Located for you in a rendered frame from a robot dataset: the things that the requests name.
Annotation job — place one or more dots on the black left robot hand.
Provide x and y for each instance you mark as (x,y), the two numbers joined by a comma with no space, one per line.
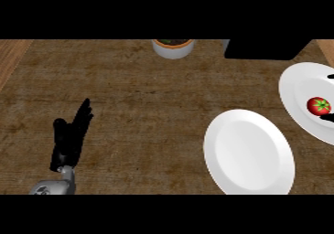
(68,137)

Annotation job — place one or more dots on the red tomato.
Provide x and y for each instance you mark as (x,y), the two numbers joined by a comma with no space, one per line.
(318,106)

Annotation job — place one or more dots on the white oval plate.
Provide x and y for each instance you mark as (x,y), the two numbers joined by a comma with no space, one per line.
(248,152)

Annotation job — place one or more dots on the black box appliance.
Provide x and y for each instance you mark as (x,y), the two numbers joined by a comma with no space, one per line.
(263,48)

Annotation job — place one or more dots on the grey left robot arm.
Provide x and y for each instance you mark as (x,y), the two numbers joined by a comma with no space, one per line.
(56,185)

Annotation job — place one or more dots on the white round plate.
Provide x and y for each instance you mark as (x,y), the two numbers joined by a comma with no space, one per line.
(304,91)

